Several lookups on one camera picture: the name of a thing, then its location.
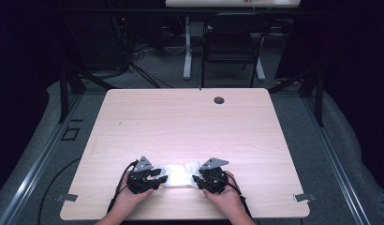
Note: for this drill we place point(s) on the white desk with white legs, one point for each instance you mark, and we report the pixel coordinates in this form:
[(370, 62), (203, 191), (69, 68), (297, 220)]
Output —
[(232, 3)]

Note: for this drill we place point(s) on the black folding chair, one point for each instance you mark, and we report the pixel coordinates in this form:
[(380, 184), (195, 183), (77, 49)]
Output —
[(233, 47)]

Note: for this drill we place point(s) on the grey metal bracket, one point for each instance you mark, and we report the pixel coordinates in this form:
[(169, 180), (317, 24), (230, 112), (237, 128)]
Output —
[(304, 197), (67, 197)]

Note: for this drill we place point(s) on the person's left hand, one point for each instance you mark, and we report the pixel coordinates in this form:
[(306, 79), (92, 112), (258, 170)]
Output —
[(127, 200)]

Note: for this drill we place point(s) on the black metal stand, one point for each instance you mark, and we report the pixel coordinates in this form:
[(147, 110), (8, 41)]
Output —
[(64, 93), (318, 93)]

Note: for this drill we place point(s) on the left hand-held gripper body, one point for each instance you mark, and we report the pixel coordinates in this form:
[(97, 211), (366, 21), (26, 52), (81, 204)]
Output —
[(141, 181)]

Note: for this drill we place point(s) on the aluminium floor rail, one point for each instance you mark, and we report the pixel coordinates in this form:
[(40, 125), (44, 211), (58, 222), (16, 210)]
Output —
[(31, 175), (336, 168)]

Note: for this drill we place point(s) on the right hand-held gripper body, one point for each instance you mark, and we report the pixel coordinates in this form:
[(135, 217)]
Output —
[(213, 179)]

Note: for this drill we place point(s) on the person's right hand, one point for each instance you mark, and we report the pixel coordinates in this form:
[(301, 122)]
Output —
[(229, 197)]

